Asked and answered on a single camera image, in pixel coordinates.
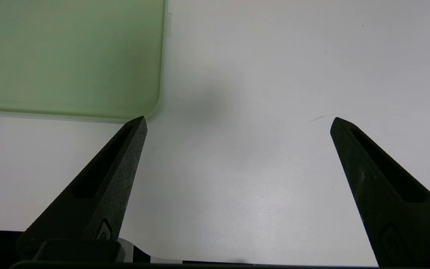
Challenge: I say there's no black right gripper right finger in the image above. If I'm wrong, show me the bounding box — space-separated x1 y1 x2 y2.
330 117 430 268

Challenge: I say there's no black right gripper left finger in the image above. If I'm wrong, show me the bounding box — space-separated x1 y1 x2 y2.
16 116 148 262

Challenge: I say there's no green plastic tray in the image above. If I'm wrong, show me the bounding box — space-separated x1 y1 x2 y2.
0 0 169 124

